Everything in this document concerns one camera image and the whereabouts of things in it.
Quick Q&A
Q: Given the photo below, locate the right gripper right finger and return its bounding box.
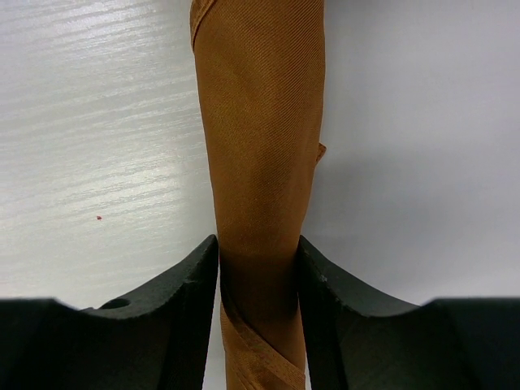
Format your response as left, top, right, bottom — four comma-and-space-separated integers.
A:
298, 239, 519, 390

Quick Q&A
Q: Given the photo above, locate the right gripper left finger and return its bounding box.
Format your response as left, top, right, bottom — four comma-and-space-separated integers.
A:
1, 236, 218, 389

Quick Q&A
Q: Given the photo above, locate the orange-brown cloth napkin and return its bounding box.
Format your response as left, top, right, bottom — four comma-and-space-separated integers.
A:
190, 1, 326, 389

